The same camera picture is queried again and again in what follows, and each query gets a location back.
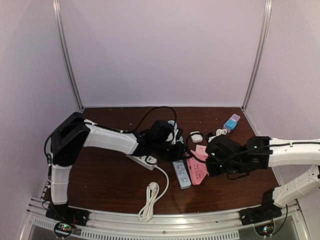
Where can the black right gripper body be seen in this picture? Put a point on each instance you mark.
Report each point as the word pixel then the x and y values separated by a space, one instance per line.
pixel 227 168

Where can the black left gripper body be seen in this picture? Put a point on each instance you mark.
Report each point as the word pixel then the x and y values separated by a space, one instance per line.
pixel 168 154

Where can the pink cube socket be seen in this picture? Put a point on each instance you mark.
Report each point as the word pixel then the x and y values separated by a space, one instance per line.
pixel 200 149

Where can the pink triangular socket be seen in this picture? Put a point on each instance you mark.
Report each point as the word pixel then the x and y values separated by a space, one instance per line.
pixel 197 171

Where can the blue square adapter plug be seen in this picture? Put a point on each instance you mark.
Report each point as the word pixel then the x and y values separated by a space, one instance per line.
pixel 230 125

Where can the white square adapter plug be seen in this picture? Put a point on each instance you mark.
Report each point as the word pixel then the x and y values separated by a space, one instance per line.
pixel 196 136

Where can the blue-grey power strip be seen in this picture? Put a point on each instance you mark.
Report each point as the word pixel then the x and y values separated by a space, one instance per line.
pixel 181 174

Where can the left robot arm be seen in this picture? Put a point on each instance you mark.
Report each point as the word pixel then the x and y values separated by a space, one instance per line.
pixel 64 144

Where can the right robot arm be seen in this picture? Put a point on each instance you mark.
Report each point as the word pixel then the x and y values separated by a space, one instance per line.
pixel 293 152

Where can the white power strip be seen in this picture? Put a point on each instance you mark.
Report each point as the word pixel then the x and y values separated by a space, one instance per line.
pixel 149 162

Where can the white coiled cable purple strip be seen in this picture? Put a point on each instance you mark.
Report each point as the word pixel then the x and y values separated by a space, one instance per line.
pixel 218 132

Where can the aluminium front rail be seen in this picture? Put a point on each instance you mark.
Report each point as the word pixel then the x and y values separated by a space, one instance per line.
pixel 104 225

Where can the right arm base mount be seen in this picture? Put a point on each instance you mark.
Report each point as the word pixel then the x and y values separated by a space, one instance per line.
pixel 258 214

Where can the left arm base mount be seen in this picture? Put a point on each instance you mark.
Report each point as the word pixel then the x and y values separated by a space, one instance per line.
pixel 66 214

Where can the right aluminium frame post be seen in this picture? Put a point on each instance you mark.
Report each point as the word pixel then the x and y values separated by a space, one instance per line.
pixel 264 31

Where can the aluminium frame post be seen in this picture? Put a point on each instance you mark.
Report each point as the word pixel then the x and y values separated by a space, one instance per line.
pixel 264 31
pixel 65 53

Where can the left aluminium frame post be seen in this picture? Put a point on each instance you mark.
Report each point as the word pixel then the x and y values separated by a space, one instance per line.
pixel 65 53

